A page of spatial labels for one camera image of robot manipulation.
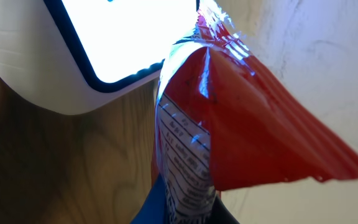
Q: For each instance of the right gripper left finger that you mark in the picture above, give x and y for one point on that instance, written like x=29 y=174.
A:
x=154 y=208

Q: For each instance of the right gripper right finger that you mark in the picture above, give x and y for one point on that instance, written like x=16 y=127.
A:
x=220 y=214

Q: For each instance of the large red snack bag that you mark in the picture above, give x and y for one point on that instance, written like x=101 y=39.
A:
x=223 y=121

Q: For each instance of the white barcode scanner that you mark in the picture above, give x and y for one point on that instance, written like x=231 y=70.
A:
x=72 y=57

